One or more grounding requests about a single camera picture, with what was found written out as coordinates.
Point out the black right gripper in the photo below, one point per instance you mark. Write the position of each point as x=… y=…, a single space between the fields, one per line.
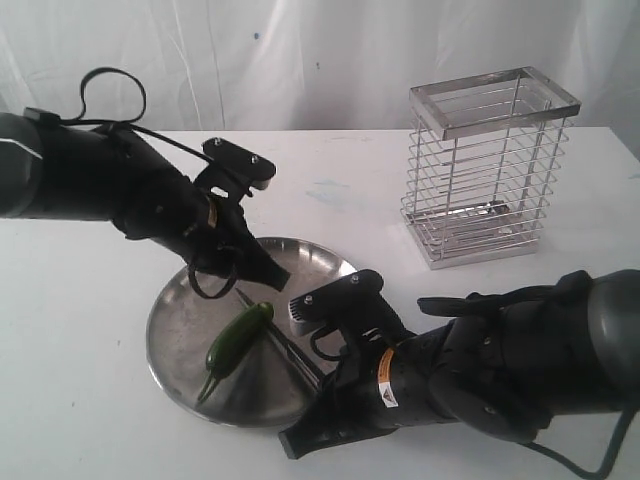
x=352 y=410

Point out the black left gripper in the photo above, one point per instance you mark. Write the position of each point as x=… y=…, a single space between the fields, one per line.
x=222 y=243

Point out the black handled knife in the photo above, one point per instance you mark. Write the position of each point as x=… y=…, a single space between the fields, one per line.
x=285 y=340

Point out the green cucumber with stem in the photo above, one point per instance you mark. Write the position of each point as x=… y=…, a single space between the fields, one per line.
x=233 y=343

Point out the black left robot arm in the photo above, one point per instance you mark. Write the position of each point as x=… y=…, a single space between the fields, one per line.
x=52 y=171

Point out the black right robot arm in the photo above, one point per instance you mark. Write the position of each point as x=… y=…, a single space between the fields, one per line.
x=503 y=364

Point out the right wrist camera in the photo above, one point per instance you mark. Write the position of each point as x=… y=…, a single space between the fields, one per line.
x=311 y=310

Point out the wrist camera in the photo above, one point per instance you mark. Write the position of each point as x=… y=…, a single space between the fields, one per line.
x=311 y=310
x=250 y=167

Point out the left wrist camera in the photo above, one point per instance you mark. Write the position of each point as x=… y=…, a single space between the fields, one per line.
x=250 y=167

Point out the steel wire utensil rack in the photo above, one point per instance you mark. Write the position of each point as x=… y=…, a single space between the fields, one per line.
x=484 y=152

